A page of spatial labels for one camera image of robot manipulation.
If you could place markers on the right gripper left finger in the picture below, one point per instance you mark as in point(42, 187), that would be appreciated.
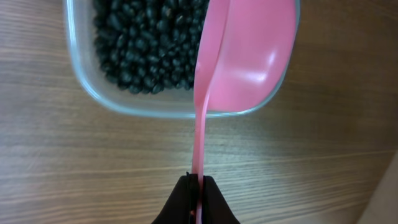
point(181, 206)

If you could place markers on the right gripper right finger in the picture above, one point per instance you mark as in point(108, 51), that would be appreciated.
point(215, 209)

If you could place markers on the pink plastic measuring scoop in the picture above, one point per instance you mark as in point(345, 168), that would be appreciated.
point(244, 49)

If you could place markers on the black beans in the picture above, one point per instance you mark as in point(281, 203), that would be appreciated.
point(147, 46)

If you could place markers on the clear plastic food container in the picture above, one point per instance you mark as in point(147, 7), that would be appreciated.
point(80, 33)

